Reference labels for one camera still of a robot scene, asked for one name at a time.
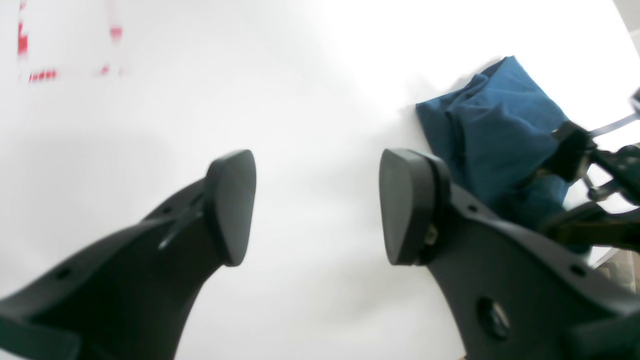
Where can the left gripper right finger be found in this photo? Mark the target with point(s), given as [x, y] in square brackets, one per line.
[514, 294]

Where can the dark navy T-shirt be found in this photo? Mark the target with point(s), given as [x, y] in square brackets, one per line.
[494, 134]

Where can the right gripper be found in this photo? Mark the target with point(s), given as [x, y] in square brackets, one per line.
[589, 224]

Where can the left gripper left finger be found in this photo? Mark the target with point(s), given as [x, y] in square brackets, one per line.
[128, 296]

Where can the red tape rectangle marking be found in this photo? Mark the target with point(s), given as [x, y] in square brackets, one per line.
[69, 39]

